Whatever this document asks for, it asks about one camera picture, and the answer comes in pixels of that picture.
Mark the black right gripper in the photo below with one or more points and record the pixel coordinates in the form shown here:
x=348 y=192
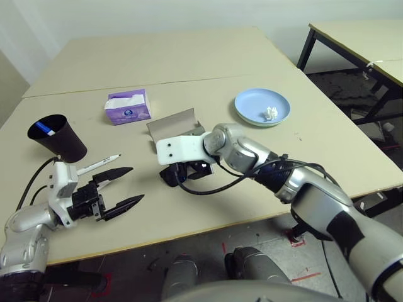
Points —
x=198 y=169

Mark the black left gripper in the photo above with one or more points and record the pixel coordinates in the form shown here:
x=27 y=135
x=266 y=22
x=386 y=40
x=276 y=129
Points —
x=86 y=204

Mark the black sunglasses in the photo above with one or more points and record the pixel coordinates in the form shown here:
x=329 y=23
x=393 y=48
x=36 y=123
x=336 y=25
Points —
x=168 y=178

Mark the grey glasses case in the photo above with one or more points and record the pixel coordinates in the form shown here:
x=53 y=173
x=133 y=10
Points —
x=171 y=126

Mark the blue plate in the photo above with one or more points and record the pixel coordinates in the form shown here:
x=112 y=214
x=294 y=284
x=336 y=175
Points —
x=252 y=104

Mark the white paper ball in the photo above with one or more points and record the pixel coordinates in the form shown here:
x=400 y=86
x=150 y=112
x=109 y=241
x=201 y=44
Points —
x=270 y=114

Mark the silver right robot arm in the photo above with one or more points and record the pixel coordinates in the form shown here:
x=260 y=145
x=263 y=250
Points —
x=315 y=201

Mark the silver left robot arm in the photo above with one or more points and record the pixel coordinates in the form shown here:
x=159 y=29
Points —
x=25 y=239

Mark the white marker with black tip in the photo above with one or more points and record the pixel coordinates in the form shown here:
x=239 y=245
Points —
x=100 y=162

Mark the black pen cup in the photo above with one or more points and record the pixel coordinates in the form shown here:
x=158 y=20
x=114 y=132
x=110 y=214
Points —
x=69 y=144

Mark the purple tissue box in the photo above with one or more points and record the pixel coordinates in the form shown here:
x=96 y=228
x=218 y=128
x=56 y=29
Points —
x=126 y=113

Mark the blue white marker in cup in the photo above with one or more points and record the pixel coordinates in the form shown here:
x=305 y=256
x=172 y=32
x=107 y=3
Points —
x=44 y=128

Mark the black table leg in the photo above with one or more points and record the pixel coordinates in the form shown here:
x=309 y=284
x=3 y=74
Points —
x=72 y=278
x=384 y=201

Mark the grey left robot leg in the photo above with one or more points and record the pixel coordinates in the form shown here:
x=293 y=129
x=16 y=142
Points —
x=181 y=273

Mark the grey robot leg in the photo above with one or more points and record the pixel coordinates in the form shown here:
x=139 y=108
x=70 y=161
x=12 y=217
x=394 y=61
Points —
x=255 y=264
x=181 y=273

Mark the grey right robot leg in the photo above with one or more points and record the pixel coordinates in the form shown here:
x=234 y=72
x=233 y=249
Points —
x=255 y=264

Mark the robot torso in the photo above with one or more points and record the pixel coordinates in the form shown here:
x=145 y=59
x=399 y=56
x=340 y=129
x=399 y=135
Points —
x=252 y=294

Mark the small white floor object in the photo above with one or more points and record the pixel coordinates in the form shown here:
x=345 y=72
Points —
x=388 y=127

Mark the beige side table black legs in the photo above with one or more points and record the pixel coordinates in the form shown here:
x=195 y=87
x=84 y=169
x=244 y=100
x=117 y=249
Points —
x=362 y=37

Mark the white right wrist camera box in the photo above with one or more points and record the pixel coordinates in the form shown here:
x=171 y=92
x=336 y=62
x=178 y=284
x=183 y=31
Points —
x=179 y=149

